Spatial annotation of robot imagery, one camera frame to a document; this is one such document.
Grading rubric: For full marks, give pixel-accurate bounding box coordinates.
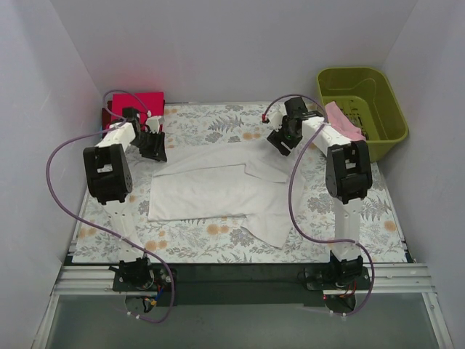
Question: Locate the white t shirt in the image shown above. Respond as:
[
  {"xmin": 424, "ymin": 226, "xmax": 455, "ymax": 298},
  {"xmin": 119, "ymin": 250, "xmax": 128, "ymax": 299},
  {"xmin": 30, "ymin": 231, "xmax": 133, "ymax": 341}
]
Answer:
[{"xmin": 148, "ymin": 140, "xmax": 305, "ymax": 248}]

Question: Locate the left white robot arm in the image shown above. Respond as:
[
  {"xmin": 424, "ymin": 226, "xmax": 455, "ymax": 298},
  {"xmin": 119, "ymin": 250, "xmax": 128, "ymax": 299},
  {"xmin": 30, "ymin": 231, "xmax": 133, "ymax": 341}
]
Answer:
[{"xmin": 83, "ymin": 107, "xmax": 167, "ymax": 291}]

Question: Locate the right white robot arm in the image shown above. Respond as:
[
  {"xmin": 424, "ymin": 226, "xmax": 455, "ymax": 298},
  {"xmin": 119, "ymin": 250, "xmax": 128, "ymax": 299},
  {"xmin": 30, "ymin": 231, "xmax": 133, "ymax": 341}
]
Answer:
[{"xmin": 262, "ymin": 94, "xmax": 373, "ymax": 287}]

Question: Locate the folded magenta t shirt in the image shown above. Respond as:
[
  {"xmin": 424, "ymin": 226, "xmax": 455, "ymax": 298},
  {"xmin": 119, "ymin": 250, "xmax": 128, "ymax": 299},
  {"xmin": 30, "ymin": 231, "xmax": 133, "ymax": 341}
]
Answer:
[{"xmin": 109, "ymin": 92, "xmax": 165, "ymax": 124}]

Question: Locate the pink t shirt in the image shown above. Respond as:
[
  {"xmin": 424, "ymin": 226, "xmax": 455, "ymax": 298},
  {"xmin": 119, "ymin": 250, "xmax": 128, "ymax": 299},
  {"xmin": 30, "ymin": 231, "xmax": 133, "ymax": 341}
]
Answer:
[{"xmin": 325, "ymin": 102, "xmax": 366, "ymax": 141}]

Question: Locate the green plastic basket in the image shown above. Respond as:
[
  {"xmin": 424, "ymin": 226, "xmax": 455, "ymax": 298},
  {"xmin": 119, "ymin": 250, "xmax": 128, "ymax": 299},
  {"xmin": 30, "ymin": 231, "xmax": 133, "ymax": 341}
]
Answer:
[{"xmin": 317, "ymin": 67, "xmax": 408, "ymax": 162}]

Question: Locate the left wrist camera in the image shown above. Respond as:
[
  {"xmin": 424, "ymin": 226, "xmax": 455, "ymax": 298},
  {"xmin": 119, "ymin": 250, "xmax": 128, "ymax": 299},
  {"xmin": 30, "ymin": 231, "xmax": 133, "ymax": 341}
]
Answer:
[{"xmin": 145, "ymin": 116, "xmax": 164, "ymax": 133}]

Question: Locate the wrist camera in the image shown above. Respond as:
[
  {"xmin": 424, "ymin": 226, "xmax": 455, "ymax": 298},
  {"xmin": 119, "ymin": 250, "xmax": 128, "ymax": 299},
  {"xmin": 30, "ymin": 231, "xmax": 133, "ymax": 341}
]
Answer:
[
  {"xmin": 145, "ymin": 116, "xmax": 164, "ymax": 133},
  {"xmin": 262, "ymin": 111, "xmax": 283, "ymax": 131}
]

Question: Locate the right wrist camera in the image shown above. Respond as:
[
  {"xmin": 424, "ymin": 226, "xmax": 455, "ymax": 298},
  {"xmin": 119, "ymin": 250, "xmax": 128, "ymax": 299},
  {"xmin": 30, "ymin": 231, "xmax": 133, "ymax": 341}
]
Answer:
[{"xmin": 262, "ymin": 111, "xmax": 283, "ymax": 131}]

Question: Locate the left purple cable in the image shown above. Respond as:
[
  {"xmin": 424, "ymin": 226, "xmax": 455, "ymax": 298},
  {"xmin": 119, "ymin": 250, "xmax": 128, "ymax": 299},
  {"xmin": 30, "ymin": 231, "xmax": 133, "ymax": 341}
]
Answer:
[{"xmin": 44, "ymin": 89, "xmax": 176, "ymax": 324}]

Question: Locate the purple cable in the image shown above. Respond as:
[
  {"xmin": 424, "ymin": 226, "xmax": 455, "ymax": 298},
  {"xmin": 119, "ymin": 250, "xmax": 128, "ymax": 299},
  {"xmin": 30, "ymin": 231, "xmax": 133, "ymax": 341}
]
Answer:
[
  {"xmin": 44, "ymin": 89, "xmax": 176, "ymax": 324},
  {"xmin": 262, "ymin": 95, "xmax": 375, "ymax": 318}
]

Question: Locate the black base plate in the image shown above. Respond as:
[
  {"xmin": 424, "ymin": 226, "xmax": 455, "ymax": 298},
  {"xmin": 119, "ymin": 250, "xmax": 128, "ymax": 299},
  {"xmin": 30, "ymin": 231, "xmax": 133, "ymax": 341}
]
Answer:
[{"xmin": 109, "ymin": 262, "xmax": 371, "ymax": 308}]

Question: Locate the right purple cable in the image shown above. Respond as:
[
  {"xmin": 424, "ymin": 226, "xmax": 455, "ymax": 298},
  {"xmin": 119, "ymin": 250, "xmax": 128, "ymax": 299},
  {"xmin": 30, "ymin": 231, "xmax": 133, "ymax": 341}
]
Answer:
[{"xmin": 262, "ymin": 95, "xmax": 375, "ymax": 318}]

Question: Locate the aluminium rail frame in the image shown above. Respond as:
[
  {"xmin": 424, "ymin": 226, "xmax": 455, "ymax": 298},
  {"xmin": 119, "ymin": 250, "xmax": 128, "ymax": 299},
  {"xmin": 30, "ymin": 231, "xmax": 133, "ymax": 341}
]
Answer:
[{"xmin": 32, "ymin": 101, "xmax": 455, "ymax": 349}]

